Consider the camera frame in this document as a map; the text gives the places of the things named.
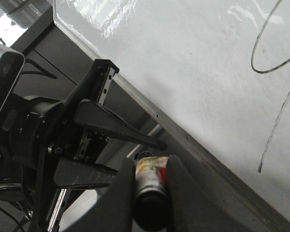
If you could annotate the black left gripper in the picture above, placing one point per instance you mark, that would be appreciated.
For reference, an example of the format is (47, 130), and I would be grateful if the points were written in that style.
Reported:
(56, 144)

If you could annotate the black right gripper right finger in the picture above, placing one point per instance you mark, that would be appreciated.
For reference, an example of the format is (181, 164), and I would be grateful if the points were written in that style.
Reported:
(191, 210)

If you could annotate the white horizontal bar below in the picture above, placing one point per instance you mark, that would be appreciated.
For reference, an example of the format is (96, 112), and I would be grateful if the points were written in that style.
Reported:
(148, 140)

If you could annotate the red magnet taped to marker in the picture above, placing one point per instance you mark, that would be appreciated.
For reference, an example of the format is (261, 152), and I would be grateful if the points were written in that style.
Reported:
(162, 174)

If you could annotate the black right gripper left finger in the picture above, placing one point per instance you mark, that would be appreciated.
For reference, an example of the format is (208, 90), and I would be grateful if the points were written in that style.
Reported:
(113, 211)

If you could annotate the white whiteboard marker pen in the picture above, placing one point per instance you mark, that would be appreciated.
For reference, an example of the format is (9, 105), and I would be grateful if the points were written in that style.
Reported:
(151, 201)

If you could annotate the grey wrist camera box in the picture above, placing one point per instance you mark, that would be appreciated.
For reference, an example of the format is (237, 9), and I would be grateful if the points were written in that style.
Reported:
(11, 63)

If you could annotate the white glossy whiteboard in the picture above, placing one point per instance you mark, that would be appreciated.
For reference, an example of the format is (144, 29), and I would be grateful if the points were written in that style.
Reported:
(120, 10)

